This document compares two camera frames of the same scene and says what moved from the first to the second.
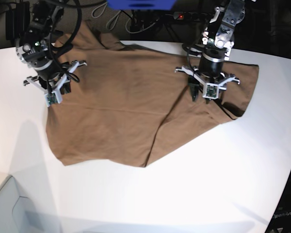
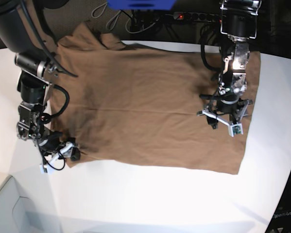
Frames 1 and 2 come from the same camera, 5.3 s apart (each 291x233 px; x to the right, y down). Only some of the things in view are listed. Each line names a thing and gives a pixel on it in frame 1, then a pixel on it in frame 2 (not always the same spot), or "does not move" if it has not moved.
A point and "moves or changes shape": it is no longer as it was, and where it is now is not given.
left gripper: [54, 87] -> [67, 149]
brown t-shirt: [130, 105] moves or changes shape
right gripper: [194, 84] -> [213, 116]
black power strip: [184, 16] does not move
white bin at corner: [11, 213] does not move
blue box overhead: [141, 5] does not move
